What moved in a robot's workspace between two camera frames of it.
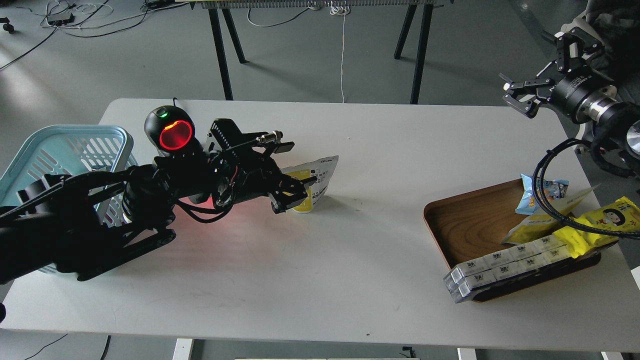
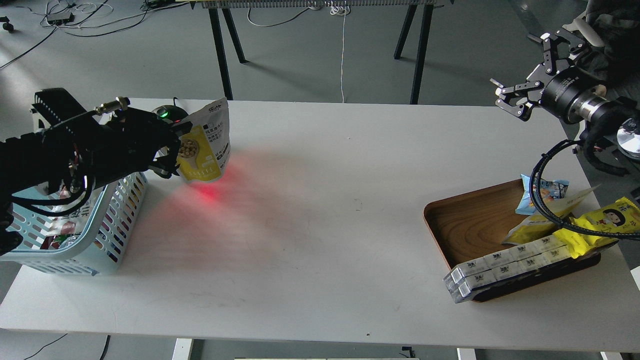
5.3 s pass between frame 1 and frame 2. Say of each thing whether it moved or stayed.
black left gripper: moved
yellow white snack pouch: stayed
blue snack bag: stayed
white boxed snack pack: stayed
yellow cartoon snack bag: stayed
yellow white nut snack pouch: moved
